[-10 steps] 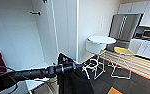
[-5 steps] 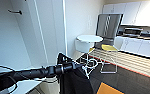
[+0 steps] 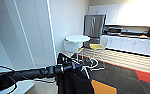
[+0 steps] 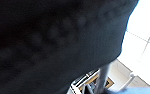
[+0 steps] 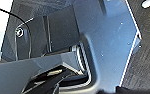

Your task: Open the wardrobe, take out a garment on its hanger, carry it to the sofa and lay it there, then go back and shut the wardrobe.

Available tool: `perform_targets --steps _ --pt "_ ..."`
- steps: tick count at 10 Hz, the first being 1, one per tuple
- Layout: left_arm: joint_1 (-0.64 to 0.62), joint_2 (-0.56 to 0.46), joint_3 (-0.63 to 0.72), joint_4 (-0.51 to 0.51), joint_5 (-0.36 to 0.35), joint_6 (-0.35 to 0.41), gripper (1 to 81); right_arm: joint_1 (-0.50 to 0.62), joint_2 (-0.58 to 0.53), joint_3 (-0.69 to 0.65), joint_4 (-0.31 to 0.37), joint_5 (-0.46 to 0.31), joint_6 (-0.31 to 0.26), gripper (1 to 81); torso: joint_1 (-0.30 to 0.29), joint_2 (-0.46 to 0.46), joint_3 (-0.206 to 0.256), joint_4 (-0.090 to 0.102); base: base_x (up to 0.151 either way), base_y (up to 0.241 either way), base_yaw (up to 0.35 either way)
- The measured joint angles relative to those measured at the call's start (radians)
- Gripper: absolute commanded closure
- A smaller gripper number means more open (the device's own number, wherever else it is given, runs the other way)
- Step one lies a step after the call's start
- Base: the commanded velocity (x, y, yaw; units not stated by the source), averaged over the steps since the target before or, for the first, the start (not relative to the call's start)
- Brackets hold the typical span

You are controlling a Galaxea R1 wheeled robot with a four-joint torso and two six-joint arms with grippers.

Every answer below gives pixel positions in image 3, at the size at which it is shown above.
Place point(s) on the black garment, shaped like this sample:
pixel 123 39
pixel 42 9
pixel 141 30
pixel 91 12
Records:
pixel 74 83

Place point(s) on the white wardrobe shelf block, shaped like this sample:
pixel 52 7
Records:
pixel 22 87

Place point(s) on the white kitchen counter unit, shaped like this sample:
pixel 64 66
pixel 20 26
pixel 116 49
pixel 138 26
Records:
pixel 131 45

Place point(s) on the round white table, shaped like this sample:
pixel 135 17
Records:
pixel 77 39

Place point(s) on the white wardrobe carcass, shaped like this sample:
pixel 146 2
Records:
pixel 1 40

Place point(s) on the tall steel fridge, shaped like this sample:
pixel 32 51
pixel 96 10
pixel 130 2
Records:
pixel 94 25

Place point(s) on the steel microwave oven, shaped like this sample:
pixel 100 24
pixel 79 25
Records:
pixel 115 30

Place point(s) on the white clothes hanger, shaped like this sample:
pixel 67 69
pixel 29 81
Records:
pixel 92 63

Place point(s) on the white wardrobe door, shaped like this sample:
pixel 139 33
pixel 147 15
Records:
pixel 34 30

